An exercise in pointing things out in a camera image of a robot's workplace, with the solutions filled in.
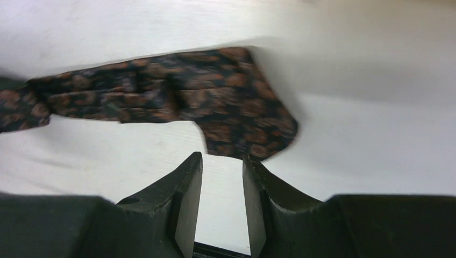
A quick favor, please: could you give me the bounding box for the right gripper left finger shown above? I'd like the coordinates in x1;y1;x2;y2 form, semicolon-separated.
1;152;203;257

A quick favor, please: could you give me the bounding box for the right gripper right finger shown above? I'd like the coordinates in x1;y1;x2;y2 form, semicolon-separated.
243;155;455;257

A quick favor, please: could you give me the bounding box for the dark orange paisley tie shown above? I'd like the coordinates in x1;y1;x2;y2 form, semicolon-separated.
1;47;299;161

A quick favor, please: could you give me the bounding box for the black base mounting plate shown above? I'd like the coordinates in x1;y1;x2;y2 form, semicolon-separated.
193;242;251;258

